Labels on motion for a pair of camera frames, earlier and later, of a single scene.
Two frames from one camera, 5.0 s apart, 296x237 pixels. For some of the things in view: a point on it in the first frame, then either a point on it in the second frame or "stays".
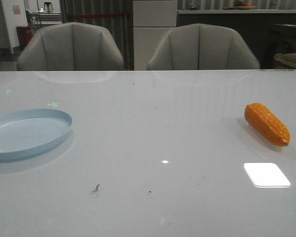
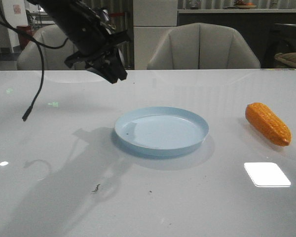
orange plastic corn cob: [263, 120] stays
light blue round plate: [18, 135] → [161, 131]
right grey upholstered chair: [202, 46] stays
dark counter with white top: [270, 32] stays
